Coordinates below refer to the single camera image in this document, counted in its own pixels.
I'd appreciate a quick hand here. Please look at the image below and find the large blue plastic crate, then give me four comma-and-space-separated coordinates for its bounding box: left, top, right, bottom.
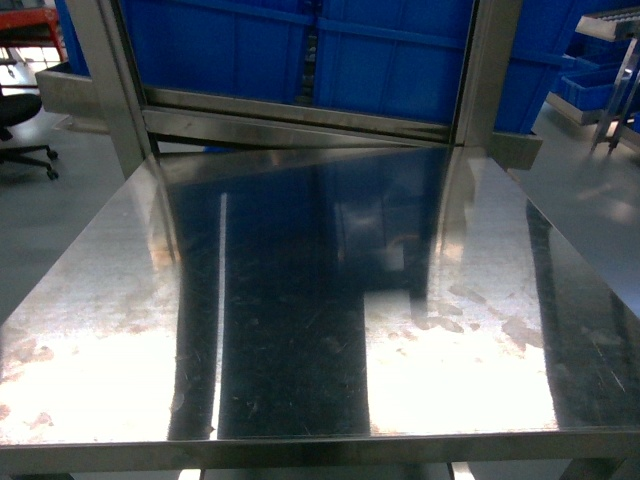
121, 1, 314, 104

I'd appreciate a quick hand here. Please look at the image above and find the stainless steel shelf rack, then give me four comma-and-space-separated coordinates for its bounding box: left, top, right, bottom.
36, 1, 541, 176

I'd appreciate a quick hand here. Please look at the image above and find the small blue bin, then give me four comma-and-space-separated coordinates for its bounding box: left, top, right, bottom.
554, 69, 618, 111

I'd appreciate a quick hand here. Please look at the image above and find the black office chair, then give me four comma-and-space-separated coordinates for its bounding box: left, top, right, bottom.
0, 54, 60, 181

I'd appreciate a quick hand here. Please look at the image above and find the steel conveyor bench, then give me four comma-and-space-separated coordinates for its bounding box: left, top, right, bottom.
546, 6, 639, 150

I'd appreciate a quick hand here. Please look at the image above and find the stainless steel table frame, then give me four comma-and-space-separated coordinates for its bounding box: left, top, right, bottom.
1, 429, 639, 474

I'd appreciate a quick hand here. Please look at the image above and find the red metal rack frame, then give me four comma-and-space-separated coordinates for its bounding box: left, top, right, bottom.
1, 7, 67, 61

